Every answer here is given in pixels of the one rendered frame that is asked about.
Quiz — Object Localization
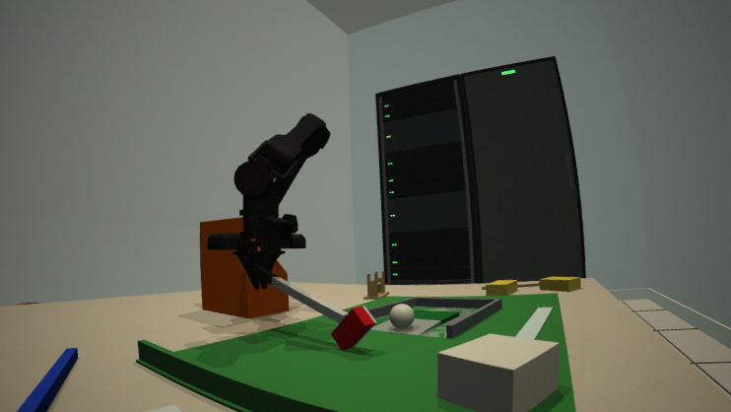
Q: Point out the white golf ball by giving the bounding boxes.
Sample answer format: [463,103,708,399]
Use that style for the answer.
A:
[389,304,415,328]

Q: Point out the yellow flat block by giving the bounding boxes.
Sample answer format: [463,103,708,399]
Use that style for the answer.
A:
[539,276,581,292]
[486,280,518,296]

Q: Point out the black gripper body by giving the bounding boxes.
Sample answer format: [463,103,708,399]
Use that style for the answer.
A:
[207,202,306,252]

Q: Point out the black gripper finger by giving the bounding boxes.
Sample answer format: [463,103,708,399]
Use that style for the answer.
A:
[233,251,262,291]
[258,250,285,289]

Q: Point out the green mat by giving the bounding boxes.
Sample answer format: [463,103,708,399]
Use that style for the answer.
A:
[175,293,575,412]

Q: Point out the red putter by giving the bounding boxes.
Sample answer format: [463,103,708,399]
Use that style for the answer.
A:
[258,265,376,351]

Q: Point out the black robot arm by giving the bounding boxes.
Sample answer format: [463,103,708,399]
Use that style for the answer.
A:
[234,113,331,240]

